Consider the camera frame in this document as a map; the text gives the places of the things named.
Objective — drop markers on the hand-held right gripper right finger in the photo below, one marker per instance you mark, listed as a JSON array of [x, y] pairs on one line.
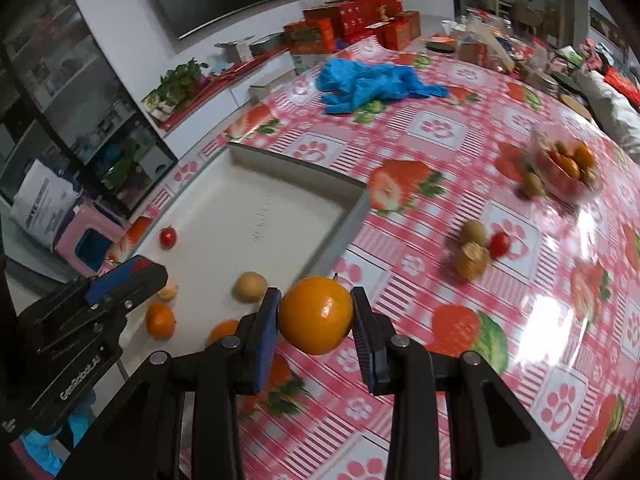
[[365, 352]]

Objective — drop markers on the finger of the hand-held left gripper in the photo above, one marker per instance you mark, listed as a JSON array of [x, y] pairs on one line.
[[117, 282]]

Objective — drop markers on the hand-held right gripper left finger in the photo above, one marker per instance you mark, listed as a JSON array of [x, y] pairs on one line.
[[265, 347]]

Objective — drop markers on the large dimpled orange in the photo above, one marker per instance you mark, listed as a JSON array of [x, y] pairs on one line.
[[222, 332]]

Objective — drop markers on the walnut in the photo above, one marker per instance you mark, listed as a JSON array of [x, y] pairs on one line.
[[169, 290]]

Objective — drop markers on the small mandarin orange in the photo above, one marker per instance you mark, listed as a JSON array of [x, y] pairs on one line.
[[160, 319]]

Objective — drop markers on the smooth orange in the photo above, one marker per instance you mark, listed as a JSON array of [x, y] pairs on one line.
[[315, 315]]

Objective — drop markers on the brown kiwi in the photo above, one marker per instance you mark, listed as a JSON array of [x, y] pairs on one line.
[[472, 232], [251, 286]]

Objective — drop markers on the red cherry tomato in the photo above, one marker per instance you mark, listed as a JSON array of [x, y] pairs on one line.
[[499, 245], [168, 237]]

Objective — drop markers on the white tray with grey rim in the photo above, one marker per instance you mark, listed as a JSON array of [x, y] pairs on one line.
[[240, 200]]

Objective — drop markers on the blue cloth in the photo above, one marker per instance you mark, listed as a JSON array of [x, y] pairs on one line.
[[50, 442]]

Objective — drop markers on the pink box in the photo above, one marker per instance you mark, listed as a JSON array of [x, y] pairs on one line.
[[75, 230]]

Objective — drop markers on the red checkered printed tablecloth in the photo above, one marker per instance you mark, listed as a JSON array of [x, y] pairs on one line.
[[425, 310]]

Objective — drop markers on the white printed sack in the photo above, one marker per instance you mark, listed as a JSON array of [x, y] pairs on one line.
[[42, 200]]

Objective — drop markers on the dark glass cabinet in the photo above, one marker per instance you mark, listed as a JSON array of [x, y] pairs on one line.
[[65, 85]]

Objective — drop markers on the green potted plant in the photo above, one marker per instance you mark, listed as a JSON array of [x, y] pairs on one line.
[[180, 80]]

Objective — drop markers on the small open white carton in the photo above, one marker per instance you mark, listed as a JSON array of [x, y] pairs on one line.
[[237, 50]]

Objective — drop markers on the clear glass bowl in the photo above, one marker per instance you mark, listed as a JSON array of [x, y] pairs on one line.
[[542, 152]]

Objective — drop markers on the pile of blue gloves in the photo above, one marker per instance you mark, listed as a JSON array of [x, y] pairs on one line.
[[370, 82]]

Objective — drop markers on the orange in bowl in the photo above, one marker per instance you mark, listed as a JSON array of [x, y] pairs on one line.
[[585, 156]]

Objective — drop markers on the stack of red gift boxes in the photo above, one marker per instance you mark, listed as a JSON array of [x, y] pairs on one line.
[[350, 15]]

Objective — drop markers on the pile of clothes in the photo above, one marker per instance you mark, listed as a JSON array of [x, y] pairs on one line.
[[612, 100]]

